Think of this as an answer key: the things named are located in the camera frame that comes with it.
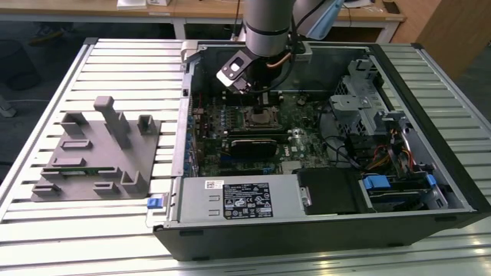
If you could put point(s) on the silver topped CPU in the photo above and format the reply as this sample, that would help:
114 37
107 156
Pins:
263 119

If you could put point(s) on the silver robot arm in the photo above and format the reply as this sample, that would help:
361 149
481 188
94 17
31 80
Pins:
265 31

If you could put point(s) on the CPU socket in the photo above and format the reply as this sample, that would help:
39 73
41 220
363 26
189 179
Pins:
261 126

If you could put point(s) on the round coin cell battery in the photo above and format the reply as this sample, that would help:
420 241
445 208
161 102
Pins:
301 100

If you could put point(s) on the black RAM slot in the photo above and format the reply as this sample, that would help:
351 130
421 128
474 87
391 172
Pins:
257 132
257 137

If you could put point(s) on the grey case hinge block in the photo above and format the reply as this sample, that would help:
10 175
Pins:
189 50

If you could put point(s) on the metal drive cage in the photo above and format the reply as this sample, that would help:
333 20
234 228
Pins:
345 105

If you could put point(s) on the black graphics card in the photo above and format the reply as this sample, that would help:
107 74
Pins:
251 148

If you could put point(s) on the green motherboard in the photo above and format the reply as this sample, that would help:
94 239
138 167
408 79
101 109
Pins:
307 149

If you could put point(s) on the silver chipset heatsink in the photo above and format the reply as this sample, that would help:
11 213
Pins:
291 166

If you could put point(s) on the white cardboard box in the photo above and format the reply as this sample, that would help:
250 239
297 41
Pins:
133 4
159 2

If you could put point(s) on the small black device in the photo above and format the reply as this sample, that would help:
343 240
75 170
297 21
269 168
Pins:
391 7

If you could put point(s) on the black plastic bay cover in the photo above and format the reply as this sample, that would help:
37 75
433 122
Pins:
330 192

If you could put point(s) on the silver power supply unit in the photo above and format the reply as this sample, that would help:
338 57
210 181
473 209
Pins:
199 201

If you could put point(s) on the blue disk carrier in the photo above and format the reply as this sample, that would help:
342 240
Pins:
374 183

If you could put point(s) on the wooden desk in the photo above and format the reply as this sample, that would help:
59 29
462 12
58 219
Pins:
97 13

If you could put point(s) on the wooden cabinet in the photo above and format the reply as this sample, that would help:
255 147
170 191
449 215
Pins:
453 34

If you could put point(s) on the blue latch tab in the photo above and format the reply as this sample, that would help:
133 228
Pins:
154 203

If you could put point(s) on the green RAM stick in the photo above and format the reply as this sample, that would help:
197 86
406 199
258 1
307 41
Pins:
90 171

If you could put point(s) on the black PC case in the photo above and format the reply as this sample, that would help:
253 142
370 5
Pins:
269 241

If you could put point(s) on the grey parts rack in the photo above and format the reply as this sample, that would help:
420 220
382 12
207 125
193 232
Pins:
89 178

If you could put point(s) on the black waste bin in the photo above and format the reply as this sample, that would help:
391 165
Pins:
19 63

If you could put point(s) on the white desk foot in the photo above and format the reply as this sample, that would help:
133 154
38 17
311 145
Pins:
6 107

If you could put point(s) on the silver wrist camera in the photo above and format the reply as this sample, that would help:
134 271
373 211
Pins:
303 51
234 67

